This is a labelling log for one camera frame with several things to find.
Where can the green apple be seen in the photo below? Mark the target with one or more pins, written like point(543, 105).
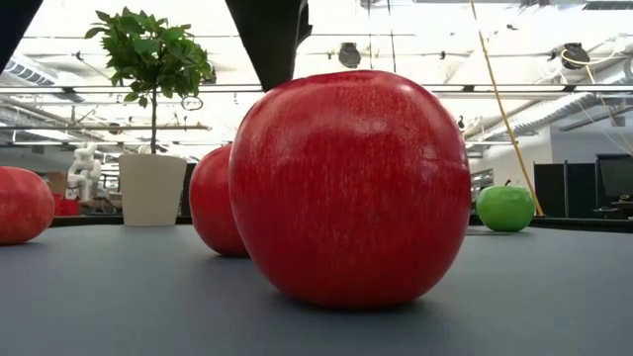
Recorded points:
point(504, 210)

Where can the small green leafy tree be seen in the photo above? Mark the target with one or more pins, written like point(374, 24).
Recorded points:
point(153, 54)

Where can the red apple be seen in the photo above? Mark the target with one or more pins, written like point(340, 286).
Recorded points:
point(212, 198)
point(346, 198)
point(22, 207)

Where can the white plant pot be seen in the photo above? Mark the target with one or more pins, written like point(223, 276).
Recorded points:
point(151, 190)

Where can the round dark ceiling fixture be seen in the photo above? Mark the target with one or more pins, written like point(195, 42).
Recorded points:
point(349, 55)

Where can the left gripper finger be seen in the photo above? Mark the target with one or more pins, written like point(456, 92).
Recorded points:
point(12, 20)
point(269, 39)

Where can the red storage bin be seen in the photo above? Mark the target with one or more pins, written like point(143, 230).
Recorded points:
point(66, 206)

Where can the black monitor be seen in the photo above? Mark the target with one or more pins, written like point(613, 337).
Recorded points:
point(615, 175)

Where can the cardboard box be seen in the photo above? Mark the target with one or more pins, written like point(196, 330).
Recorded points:
point(58, 183)

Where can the black office partition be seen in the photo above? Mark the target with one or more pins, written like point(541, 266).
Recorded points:
point(564, 188)

